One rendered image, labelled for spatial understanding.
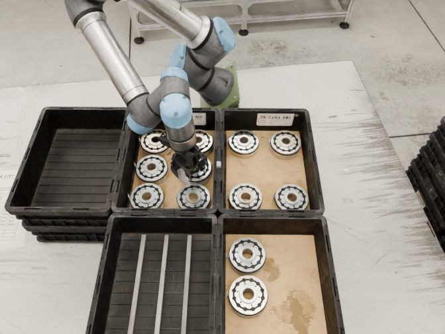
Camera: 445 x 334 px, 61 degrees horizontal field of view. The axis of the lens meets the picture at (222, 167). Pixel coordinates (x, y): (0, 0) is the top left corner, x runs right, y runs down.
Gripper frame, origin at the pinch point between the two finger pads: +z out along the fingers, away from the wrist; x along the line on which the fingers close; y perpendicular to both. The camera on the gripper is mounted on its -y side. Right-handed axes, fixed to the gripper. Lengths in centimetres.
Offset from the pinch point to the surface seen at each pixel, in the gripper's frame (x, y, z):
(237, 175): 12.1, 10.4, 3.2
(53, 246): -45, -17, 12
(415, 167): 105, 46, 67
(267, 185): 16.4, 19.9, 3.5
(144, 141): -2.0, -19.9, -0.8
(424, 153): 106, 45, 56
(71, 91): -3, -76, 15
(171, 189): -6.9, -0.3, 1.8
